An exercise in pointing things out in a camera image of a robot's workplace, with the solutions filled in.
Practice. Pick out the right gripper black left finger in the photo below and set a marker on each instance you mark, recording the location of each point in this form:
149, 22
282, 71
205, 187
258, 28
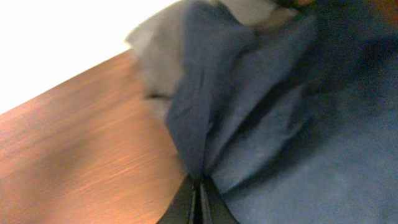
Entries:
182, 206

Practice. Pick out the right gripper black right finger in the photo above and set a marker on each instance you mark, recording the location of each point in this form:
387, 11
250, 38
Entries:
211, 207

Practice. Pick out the navy blue shorts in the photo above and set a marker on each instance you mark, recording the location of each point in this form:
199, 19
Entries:
293, 125

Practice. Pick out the grey shorts on pile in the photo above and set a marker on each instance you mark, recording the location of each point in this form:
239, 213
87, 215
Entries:
157, 43

